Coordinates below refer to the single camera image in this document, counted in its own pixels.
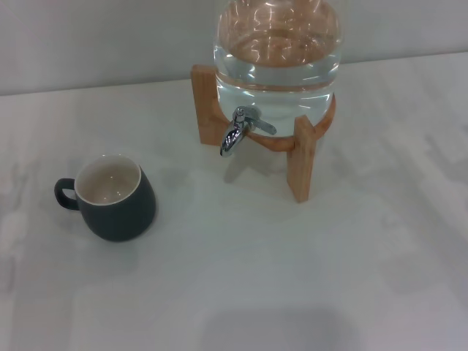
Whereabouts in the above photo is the chrome faucet with lever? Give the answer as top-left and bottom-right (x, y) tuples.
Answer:
(219, 105), (278, 159)

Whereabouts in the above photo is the wooden dispenser stand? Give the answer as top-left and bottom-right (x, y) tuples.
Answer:
(190, 64), (338, 204)

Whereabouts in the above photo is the black ceramic cup white inside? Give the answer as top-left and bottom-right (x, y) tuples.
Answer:
(53, 154), (158, 243)

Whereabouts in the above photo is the clear glass water dispenser jar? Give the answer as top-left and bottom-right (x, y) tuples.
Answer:
(211, 0), (346, 139)

